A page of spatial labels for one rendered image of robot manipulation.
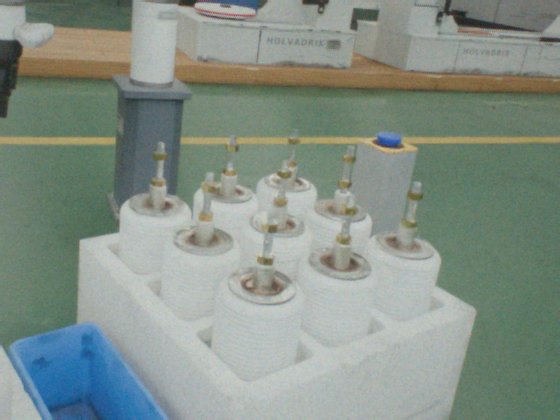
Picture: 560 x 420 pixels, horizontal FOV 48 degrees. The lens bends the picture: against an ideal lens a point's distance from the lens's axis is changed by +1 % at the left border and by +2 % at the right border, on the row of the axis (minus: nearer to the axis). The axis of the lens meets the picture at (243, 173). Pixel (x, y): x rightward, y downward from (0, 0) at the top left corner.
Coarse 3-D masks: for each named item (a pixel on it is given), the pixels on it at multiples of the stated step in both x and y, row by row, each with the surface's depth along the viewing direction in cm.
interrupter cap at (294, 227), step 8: (256, 216) 85; (264, 216) 85; (288, 216) 86; (256, 224) 82; (288, 224) 84; (296, 224) 83; (304, 224) 84; (280, 232) 80; (288, 232) 81; (296, 232) 81
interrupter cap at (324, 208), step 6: (318, 204) 91; (324, 204) 91; (330, 204) 92; (318, 210) 89; (324, 210) 89; (330, 210) 90; (360, 210) 91; (324, 216) 87; (330, 216) 87; (336, 216) 88; (342, 216) 88; (354, 216) 88; (360, 216) 89; (354, 222) 87
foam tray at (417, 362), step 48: (96, 240) 89; (96, 288) 85; (144, 288) 78; (144, 336) 75; (192, 336) 70; (384, 336) 74; (432, 336) 78; (144, 384) 76; (192, 384) 67; (240, 384) 63; (288, 384) 64; (336, 384) 69; (384, 384) 75; (432, 384) 82
